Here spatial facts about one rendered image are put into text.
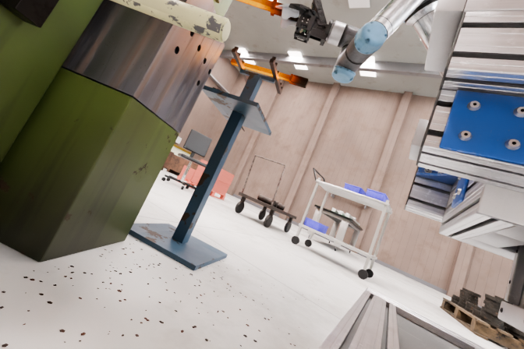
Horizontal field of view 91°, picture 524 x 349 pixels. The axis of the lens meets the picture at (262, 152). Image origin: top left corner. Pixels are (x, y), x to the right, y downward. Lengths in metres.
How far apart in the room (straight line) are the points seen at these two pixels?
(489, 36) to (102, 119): 0.80
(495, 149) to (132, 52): 0.82
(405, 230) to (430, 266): 1.28
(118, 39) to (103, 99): 0.18
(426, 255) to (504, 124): 10.36
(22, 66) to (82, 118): 0.16
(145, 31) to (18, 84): 0.33
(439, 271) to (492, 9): 10.44
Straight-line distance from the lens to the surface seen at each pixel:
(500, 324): 3.90
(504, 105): 0.44
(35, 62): 0.86
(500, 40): 0.44
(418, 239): 10.74
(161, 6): 0.59
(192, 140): 4.91
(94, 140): 0.81
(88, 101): 0.86
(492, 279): 11.02
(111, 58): 0.88
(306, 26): 1.00
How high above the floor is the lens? 0.35
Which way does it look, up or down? 10 degrees up
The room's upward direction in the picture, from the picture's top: 24 degrees clockwise
